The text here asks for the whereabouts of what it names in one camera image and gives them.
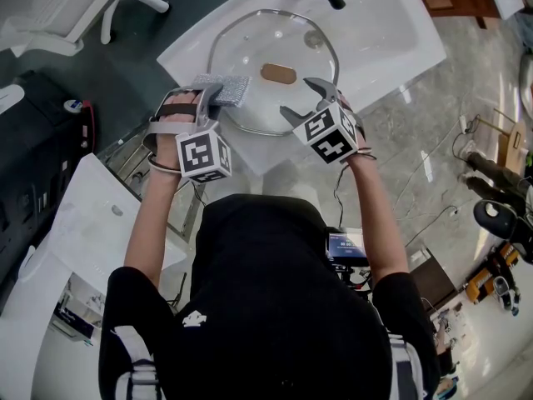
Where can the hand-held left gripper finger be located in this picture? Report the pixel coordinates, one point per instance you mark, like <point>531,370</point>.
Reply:
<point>211,98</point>

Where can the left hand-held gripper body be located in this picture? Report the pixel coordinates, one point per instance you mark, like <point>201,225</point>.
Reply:
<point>202,152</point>

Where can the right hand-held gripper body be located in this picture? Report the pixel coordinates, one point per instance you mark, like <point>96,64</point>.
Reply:
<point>329,133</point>

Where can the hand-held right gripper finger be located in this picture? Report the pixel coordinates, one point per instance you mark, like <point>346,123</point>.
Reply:
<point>296,119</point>
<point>325,89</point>

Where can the silver scrub sponge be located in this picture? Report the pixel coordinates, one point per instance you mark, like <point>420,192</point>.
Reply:
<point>234,90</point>

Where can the glass pot lid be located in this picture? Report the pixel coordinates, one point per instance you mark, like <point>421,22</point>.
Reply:
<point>266,40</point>

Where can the person's right forearm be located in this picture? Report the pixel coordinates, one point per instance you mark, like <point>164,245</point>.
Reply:
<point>375,215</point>

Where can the person's left forearm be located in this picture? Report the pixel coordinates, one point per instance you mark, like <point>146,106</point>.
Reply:
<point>154,223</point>

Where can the person's left hand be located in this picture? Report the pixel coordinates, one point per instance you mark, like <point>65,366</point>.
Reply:
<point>167,148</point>

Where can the white sink basin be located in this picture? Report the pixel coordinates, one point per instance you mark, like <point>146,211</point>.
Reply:
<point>387,36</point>

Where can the small screen device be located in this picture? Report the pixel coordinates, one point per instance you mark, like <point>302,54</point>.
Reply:
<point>345,244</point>

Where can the person's black shirt torso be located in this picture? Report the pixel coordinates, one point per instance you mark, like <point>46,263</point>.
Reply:
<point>266,286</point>

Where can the black equipment case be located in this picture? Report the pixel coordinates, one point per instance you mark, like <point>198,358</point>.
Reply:
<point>33,148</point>

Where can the dark brown box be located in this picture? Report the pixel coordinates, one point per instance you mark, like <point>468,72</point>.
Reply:
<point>433,277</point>

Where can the white chair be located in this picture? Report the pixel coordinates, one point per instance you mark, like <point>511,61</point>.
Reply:
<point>50,11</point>

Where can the black and white machine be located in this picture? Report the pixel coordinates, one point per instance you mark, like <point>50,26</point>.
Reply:
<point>495,217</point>

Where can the wooden floor stand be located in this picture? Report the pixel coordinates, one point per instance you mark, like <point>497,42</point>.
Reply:
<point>515,140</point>

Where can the yellow equipment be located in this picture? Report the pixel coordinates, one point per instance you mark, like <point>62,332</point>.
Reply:
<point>485,279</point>

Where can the white tub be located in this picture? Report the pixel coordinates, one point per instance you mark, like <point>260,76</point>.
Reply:
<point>21,348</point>

